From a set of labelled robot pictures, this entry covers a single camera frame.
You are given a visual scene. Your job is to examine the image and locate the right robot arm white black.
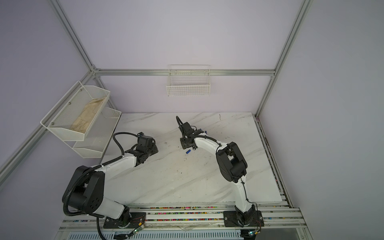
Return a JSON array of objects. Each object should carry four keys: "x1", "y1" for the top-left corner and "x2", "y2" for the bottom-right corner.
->
[{"x1": 176, "y1": 117, "x2": 263, "y2": 227}]

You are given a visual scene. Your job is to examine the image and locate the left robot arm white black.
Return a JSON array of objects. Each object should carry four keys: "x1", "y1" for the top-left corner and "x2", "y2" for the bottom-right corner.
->
[{"x1": 62, "y1": 132, "x2": 159, "y2": 224}]

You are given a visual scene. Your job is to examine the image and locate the beige cloth in shelf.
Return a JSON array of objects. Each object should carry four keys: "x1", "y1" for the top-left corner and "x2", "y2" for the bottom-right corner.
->
[{"x1": 70, "y1": 97, "x2": 106, "y2": 134}]

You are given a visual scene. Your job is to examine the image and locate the white wire wall basket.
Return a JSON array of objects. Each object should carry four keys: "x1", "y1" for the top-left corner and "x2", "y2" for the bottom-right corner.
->
[{"x1": 166, "y1": 65, "x2": 211, "y2": 97}]

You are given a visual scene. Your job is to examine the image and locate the white mesh two-tier wall shelf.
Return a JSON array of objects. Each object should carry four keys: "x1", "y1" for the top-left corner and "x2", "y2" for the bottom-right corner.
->
[{"x1": 40, "y1": 82, "x2": 121, "y2": 159}]

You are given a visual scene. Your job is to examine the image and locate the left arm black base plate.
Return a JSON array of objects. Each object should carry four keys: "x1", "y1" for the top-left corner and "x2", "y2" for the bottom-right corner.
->
[{"x1": 103, "y1": 212, "x2": 147, "y2": 229}]

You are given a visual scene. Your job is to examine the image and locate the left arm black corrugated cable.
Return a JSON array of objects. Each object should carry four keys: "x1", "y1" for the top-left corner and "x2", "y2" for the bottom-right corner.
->
[{"x1": 62, "y1": 131, "x2": 142, "y2": 240}]

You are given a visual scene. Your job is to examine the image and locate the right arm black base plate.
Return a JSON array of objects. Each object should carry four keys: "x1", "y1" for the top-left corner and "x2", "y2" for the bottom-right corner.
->
[{"x1": 223, "y1": 210, "x2": 265, "y2": 228}]

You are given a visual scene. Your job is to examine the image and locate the aluminium enclosure frame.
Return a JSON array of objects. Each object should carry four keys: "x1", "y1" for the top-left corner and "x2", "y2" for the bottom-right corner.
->
[{"x1": 1, "y1": 1, "x2": 303, "y2": 209}]

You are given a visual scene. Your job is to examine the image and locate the aluminium rail base frame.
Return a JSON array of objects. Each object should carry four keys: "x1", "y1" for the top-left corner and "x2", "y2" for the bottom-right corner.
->
[{"x1": 53, "y1": 203, "x2": 314, "y2": 240}]

